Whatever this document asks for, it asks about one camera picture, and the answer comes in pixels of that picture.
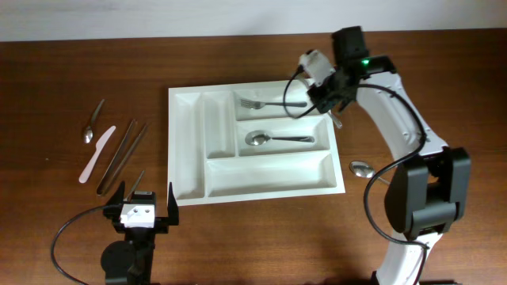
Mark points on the white plastic cutlery tray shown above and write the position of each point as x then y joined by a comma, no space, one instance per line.
209,161

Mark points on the small metal teaspoon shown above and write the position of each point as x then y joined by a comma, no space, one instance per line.
88,129

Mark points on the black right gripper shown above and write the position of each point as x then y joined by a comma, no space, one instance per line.
327,101

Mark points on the metal fork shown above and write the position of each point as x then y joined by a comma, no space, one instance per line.
336,121
260,104

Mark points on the small metal rod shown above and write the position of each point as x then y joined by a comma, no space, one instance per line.
135,185

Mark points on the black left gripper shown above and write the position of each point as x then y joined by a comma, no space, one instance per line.
112,212

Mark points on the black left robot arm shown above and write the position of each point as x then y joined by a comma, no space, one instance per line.
130,261

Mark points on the large metal spoon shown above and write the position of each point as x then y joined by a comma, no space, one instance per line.
362,169
257,138

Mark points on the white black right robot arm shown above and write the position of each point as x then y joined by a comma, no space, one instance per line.
428,190

